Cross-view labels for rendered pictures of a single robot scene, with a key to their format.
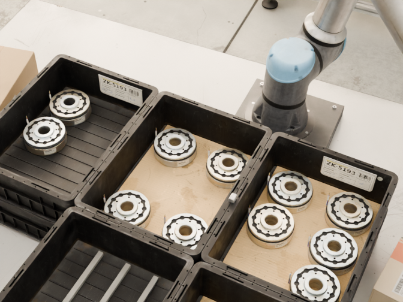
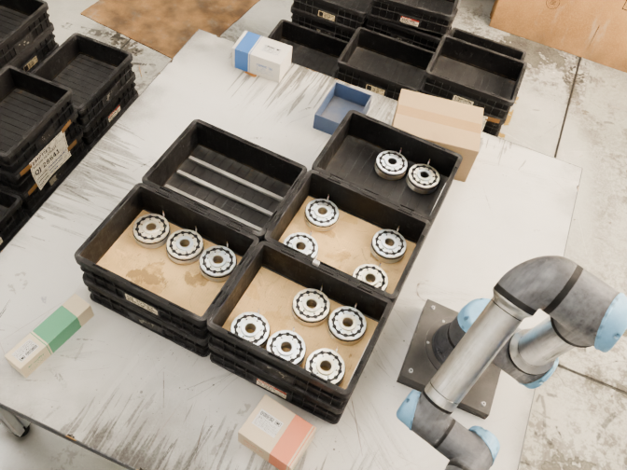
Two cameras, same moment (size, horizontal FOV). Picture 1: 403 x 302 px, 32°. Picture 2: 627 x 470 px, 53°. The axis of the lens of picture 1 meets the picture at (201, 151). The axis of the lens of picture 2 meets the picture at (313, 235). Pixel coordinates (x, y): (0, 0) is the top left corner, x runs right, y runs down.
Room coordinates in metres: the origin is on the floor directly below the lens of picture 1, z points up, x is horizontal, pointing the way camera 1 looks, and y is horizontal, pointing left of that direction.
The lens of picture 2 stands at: (0.79, -0.99, 2.37)
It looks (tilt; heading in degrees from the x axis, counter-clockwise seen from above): 54 degrees down; 82
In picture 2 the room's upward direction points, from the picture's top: 10 degrees clockwise
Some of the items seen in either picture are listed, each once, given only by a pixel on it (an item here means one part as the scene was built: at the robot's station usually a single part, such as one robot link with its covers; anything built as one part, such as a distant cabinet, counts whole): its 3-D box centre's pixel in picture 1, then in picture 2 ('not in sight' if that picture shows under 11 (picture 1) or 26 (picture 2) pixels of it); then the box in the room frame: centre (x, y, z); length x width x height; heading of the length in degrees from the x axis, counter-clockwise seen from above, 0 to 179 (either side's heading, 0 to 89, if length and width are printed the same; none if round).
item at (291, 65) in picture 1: (289, 69); (480, 326); (1.38, -0.22, 0.91); 0.13 x 0.12 x 0.14; 143
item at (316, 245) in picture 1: (333, 247); (285, 348); (0.87, -0.29, 0.86); 0.10 x 0.10 x 0.01
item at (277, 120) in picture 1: (282, 105); (463, 341); (1.36, -0.21, 0.80); 0.15 x 0.15 x 0.10
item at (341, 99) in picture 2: not in sight; (342, 111); (1.05, 0.73, 0.74); 0.20 x 0.15 x 0.07; 67
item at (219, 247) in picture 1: (300, 231); (299, 324); (0.90, -0.22, 0.87); 0.40 x 0.30 x 0.11; 154
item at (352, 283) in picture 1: (303, 217); (301, 314); (0.90, -0.22, 0.92); 0.40 x 0.30 x 0.02; 154
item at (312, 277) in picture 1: (315, 284); (250, 328); (0.77, -0.24, 0.86); 0.05 x 0.05 x 0.01
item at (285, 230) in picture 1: (270, 222); (311, 304); (0.93, -0.16, 0.86); 0.10 x 0.10 x 0.01
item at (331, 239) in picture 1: (334, 246); (285, 347); (0.87, -0.29, 0.86); 0.05 x 0.05 x 0.01
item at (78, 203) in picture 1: (177, 168); (349, 232); (1.03, 0.05, 0.92); 0.40 x 0.30 x 0.02; 154
